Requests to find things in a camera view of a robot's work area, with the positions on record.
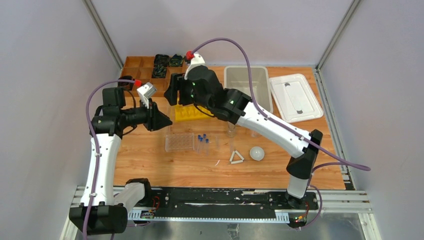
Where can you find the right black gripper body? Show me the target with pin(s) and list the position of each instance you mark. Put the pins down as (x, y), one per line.
(179, 83)

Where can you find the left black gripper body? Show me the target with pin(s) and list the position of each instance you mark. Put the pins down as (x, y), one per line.
(151, 117)

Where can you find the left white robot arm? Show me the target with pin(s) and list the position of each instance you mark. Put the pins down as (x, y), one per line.
(100, 211)

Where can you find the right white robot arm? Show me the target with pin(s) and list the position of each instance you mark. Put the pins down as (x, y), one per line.
(201, 88)

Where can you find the yellow test tube rack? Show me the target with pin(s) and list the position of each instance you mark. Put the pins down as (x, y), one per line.
(190, 113)

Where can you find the clear plastic tube rack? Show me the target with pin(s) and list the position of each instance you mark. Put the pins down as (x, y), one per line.
(179, 142)

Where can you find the wooden compartment tray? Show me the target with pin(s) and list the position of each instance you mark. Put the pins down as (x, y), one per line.
(143, 68)

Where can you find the blue capped tube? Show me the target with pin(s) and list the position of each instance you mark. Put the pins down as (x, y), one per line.
(203, 140)
(198, 140)
(199, 147)
(207, 144)

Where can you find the grey plastic bin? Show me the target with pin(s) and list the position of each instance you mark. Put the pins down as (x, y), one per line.
(236, 77)

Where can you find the small glass flask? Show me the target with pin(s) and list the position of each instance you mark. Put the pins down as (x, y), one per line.
(231, 130)

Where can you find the white clay triangle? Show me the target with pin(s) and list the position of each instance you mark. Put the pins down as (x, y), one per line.
(236, 158)

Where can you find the white porcelain dish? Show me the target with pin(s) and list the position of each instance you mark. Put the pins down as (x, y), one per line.
(257, 153)

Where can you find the white plastic bin lid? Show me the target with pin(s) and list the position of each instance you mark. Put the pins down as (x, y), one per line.
(294, 98)

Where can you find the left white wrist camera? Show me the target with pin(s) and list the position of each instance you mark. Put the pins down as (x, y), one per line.
(145, 92)

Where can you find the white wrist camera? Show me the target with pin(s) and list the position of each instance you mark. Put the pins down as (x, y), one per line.
(145, 92)
(196, 61)

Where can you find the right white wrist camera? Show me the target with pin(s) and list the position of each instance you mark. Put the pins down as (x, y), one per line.
(196, 61)

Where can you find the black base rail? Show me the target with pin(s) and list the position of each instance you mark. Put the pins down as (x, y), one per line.
(225, 205)

